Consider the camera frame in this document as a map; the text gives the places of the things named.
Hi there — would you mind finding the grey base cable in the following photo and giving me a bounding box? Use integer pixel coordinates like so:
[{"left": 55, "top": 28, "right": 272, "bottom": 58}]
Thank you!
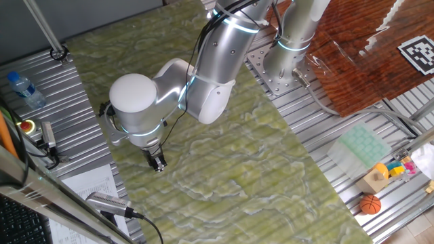
[{"left": 291, "top": 67, "right": 430, "bottom": 136}]

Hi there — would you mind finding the orange toy ball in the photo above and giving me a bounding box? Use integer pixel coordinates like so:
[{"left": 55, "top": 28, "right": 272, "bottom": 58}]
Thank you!
[{"left": 372, "top": 162, "right": 390, "bottom": 180}]

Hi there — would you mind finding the white cloth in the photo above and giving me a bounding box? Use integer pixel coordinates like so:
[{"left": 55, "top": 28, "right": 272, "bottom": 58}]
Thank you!
[{"left": 410, "top": 142, "right": 434, "bottom": 180}]

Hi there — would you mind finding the silver depth camera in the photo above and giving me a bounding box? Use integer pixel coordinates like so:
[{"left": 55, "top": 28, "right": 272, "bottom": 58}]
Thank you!
[
  {"left": 85, "top": 191, "right": 136, "bottom": 219},
  {"left": 40, "top": 121, "right": 58, "bottom": 149}
]

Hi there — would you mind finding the printed paper sheet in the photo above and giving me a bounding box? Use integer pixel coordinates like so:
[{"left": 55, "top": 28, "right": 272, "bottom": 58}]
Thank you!
[{"left": 49, "top": 164, "right": 132, "bottom": 244}]

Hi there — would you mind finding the translucent plastic tray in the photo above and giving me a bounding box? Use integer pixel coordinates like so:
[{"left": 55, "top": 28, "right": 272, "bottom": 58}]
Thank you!
[{"left": 327, "top": 122, "right": 393, "bottom": 180}]

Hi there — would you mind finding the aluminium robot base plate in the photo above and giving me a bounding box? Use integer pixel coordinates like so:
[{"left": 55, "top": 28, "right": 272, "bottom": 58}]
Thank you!
[{"left": 245, "top": 43, "right": 328, "bottom": 98}]

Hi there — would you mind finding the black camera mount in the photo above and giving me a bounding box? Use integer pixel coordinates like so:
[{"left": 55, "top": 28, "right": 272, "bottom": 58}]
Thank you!
[{"left": 35, "top": 140, "right": 71, "bottom": 171}]

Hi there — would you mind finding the green marble pattern mat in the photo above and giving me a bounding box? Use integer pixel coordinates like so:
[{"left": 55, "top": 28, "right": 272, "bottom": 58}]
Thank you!
[{"left": 65, "top": 0, "right": 374, "bottom": 244}]

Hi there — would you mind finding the brown wood-grain board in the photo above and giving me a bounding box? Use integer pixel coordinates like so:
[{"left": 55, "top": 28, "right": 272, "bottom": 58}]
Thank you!
[{"left": 266, "top": 0, "right": 434, "bottom": 119}]

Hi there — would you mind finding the black keyboard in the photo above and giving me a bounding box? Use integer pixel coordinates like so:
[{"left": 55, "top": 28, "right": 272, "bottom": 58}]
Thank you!
[{"left": 0, "top": 195, "right": 54, "bottom": 244}]

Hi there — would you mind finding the orange tube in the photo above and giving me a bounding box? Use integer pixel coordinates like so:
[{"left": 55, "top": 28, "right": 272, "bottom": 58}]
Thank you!
[{"left": 0, "top": 110, "right": 18, "bottom": 159}]

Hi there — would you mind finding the thin metal pole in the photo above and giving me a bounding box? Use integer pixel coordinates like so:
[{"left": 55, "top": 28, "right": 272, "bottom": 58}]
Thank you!
[{"left": 22, "top": 0, "right": 71, "bottom": 66}]

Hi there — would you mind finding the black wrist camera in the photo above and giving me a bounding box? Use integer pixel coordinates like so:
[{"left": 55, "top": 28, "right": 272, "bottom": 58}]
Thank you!
[{"left": 98, "top": 100, "right": 112, "bottom": 118}]

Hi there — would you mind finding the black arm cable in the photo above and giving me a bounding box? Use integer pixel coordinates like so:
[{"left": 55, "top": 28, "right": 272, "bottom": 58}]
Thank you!
[{"left": 159, "top": 0, "right": 285, "bottom": 147}]

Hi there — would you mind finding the pink toy block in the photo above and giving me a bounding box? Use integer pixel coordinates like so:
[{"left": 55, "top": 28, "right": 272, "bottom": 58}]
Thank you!
[{"left": 403, "top": 161, "right": 418, "bottom": 176}]

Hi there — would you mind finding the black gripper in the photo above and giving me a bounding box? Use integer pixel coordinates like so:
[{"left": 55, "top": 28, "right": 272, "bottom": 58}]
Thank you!
[{"left": 140, "top": 142, "right": 167, "bottom": 172}]

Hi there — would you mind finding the silver camera bracket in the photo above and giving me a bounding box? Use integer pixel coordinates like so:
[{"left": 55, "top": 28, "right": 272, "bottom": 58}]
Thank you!
[{"left": 102, "top": 104, "right": 130, "bottom": 148}]

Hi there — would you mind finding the red emergency stop button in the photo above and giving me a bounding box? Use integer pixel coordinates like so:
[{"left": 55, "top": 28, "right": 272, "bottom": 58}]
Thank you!
[{"left": 16, "top": 119, "right": 37, "bottom": 136}]

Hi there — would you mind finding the clear plastic water bottle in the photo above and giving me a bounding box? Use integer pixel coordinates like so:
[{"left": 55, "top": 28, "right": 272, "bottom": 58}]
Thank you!
[{"left": 6, "top": 70, "right": 47, "bottom": 110}]

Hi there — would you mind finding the black white marker tag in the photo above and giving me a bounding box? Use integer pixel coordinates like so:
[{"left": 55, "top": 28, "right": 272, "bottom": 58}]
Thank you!
[{"left": 397, "top": 35, "right": 434, "bottom": 76}]

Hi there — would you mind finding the aluminium frame bar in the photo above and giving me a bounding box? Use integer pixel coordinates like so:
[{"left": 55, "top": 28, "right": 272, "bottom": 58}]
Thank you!
[
  {"left": 0, "top": 145, "right": 136, "bottom": 244},
  {"left": 408, "top": 97, "right": 434, "bottom": 122}
]

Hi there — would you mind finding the small toy basketball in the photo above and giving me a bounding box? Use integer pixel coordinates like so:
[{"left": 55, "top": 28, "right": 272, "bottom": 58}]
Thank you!
[{"left": 359, "top": 194, "right": 382, "bottom": 216}]

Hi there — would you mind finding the black camera cable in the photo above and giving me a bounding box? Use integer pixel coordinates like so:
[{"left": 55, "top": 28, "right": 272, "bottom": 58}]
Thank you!
[{"left": 125, "top": 207, "right": 165, "bottom": 244}]

